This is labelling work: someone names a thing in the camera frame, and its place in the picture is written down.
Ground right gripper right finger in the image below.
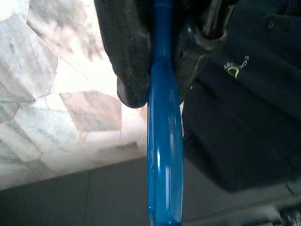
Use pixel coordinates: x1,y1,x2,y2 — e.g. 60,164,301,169
173,0,224,103

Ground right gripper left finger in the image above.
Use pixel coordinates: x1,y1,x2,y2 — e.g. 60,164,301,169
94,0,156,109

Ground blue plastic hanger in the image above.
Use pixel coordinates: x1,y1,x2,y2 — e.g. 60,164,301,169
145,0,184,226

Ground black t-shirt green logo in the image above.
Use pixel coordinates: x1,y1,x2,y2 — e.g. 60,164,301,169
182,0,301,194

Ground black low tv console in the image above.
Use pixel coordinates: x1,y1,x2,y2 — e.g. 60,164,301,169
0,155,301,226

